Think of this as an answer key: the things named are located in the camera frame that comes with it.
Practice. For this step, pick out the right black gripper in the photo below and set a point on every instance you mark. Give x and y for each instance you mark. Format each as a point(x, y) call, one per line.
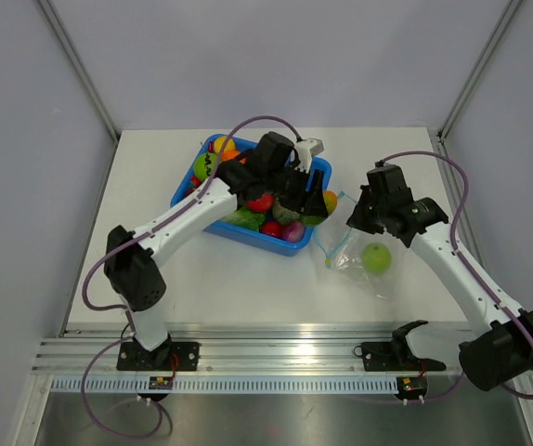
point(357, 219)

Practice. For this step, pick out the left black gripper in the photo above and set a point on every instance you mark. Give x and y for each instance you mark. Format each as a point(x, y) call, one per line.
point(315, 205)

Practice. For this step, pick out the purple onion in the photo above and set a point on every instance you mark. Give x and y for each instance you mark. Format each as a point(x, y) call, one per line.
point(293, 232)

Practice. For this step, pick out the clear zip top bag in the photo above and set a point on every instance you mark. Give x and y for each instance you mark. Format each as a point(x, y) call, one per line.
point(342, 247)

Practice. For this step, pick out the green apple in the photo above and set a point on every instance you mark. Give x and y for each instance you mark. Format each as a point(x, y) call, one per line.
point(376, 258)

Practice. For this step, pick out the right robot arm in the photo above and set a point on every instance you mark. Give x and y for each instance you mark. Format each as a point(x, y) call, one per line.
point(502, 347)

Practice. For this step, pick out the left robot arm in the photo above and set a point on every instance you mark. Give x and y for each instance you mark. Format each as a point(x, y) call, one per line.
point(135, 257)

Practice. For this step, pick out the netted cantaloupe melon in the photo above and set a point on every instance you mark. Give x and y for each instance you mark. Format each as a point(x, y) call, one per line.
point(283, 215)

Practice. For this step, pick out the red tomato centre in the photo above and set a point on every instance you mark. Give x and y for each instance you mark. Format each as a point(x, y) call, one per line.
point(261, 205)

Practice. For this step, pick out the small red tomato front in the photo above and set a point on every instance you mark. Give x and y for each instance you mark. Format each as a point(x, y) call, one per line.
point(271, 228)

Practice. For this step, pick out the blue plastic bin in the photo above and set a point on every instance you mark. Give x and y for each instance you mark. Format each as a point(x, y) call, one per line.
point(255, 238)

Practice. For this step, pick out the green lettuce leaf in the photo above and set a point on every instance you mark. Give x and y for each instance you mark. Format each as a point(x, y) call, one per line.
point(246, 219)

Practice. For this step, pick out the orange fruit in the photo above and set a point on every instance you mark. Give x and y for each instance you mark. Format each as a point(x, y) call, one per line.
point(229, 155)

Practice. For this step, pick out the yellow lemon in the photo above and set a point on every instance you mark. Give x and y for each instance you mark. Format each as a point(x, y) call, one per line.
point(224, 143)

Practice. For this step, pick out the striped green watermelon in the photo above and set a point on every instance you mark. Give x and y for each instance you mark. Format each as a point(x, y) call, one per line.
point(204, 165)

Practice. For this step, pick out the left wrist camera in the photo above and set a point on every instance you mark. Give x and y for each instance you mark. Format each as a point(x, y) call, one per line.
point(305, 151)

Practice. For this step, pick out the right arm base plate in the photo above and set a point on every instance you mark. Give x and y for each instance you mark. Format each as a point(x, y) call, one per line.
point(382, 356)

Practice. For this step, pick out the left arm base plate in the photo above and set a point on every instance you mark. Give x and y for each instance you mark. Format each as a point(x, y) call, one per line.
point(171, 356)

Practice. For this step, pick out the right aluminium frame post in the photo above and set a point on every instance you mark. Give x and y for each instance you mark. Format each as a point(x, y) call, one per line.
point(474, 77)

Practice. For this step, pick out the aluminium frame post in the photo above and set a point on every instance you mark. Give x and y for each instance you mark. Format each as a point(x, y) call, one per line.
point(474, 77)
point(71, 53)

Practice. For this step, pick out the white slotted cable duct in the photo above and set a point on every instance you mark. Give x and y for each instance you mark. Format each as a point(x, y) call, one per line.
point(221, 385)

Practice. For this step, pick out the aluminium mounting rail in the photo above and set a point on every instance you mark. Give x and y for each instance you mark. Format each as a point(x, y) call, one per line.
point(235, 349)

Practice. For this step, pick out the left aluminium frame post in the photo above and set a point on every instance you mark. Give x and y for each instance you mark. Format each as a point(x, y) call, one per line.
point(71, 53)

